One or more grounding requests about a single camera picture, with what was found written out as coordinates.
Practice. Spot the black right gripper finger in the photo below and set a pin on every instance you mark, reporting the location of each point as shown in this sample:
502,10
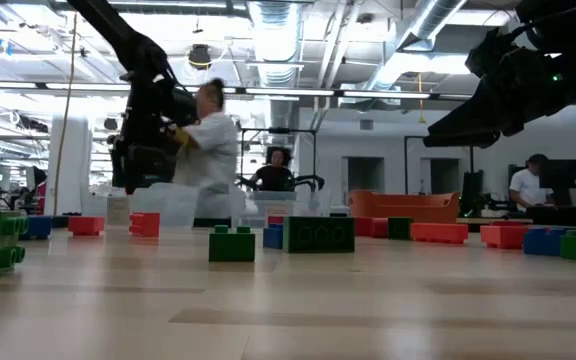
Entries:
468,130

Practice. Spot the orange-red toy block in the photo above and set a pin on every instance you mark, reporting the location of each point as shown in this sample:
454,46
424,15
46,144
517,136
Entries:
86,226
438,233
144,225
503,236

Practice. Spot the small green toy block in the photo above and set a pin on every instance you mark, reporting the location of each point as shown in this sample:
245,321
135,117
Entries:
400,228
232,247

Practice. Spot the long blue toy block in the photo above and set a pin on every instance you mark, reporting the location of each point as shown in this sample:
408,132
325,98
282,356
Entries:
272,237

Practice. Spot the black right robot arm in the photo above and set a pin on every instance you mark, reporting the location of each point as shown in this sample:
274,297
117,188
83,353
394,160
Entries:
558,12

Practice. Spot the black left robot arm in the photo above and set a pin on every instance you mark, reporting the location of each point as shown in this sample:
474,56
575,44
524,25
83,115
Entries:
118,35

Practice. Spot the black background robot arm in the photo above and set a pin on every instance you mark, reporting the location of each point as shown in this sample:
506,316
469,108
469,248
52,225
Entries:
313,180

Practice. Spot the clear plastic bin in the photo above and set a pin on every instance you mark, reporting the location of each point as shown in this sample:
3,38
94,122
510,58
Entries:
308,205
168,200

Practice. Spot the yellow hanging pendant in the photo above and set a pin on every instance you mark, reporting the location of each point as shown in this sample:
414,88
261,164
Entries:
421,119

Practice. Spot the white paper label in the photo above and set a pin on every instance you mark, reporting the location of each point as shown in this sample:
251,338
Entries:
118,210
280,207

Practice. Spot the white pillar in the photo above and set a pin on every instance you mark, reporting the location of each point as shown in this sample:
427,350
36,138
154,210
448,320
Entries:
73,165

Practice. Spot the person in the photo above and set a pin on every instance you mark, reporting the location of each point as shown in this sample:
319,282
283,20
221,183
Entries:
213,150
525,187
274,180

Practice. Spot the black monitor bank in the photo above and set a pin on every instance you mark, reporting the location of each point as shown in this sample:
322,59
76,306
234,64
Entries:
563,172

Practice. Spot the orange plastic bin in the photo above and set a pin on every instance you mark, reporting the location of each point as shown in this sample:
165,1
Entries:
403,207

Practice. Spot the overhead light bar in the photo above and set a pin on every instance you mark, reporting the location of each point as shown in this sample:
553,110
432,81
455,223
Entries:
288,92

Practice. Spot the long dark green toy block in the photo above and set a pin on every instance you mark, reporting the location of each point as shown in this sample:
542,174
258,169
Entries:
318,235

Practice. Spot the black frame stand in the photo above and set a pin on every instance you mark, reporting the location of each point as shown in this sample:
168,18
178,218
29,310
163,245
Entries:
406,165
278,130

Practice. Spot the silver ventilation duct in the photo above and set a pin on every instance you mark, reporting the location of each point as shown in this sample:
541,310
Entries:
275,40
428,20

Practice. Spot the black ceiling camera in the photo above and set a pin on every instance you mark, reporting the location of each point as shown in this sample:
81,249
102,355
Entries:
199,56

